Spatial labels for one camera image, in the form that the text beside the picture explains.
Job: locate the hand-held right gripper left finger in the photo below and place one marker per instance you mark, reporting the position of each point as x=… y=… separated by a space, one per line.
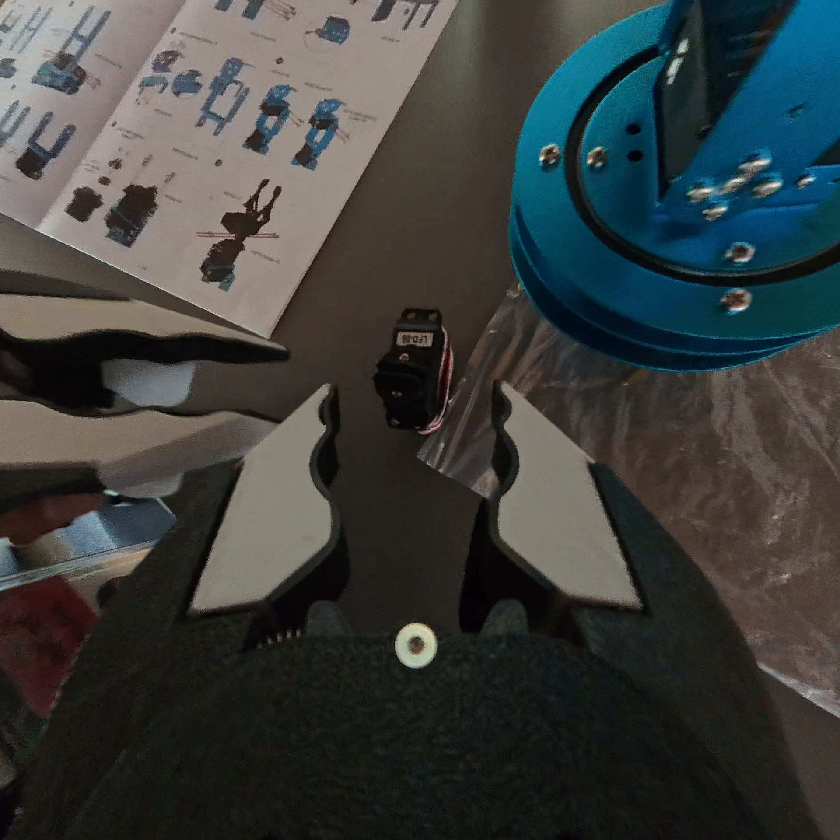
x=262 y=525

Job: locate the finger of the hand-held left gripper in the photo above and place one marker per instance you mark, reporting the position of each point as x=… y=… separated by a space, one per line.
x=131 y=446
x=131 y=308

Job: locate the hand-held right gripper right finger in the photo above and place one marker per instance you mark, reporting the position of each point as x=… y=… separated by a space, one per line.
x=564 y=525

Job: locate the black servo motor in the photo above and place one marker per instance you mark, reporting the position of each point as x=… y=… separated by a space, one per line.
x=403 y=367

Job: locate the blue toy robot arm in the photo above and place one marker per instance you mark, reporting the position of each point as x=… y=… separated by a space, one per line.
x=590 y=262

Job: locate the dark grey desk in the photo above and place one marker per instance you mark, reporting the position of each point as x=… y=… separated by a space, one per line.
x=407 y=229

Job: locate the assembly instruction manual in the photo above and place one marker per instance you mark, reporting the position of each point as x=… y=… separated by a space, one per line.
x=197 y=164

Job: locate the large clear plastic bag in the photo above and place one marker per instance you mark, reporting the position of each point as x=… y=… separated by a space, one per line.
x=722 y=492

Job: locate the clear blister pack red card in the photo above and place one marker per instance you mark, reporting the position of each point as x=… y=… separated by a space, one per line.
x=52 y=623

